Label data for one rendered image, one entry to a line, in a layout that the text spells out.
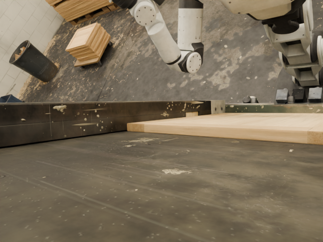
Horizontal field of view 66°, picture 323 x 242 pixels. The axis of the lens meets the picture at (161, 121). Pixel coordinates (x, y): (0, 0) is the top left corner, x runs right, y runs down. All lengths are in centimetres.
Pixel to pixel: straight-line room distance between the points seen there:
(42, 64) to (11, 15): 158
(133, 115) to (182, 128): 17
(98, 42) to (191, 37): 304
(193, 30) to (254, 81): 139
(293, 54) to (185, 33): 65
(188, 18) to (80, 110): 58
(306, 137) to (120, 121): 38
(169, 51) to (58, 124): 53
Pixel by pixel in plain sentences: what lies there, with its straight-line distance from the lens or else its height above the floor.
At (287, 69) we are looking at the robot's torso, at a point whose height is 53.
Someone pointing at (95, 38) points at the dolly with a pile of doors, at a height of 32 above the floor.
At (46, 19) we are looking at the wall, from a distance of 655.
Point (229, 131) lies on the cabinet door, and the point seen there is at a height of 136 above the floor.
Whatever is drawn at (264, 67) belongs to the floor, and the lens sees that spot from 236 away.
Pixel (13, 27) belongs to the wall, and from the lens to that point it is 616.
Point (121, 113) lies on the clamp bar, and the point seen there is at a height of 139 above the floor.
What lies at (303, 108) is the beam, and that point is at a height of 90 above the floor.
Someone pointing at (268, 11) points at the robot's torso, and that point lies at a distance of 100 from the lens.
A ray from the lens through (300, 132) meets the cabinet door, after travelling 43.
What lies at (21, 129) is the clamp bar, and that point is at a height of 157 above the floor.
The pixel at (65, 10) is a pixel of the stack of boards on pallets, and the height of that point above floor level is 37.
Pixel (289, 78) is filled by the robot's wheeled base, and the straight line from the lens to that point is 201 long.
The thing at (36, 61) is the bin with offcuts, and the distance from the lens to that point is 492.
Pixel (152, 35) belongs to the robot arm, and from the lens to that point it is 88.
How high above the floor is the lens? 174
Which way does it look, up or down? 44 degrees down
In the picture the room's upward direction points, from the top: 48 degrees counter-clockwise
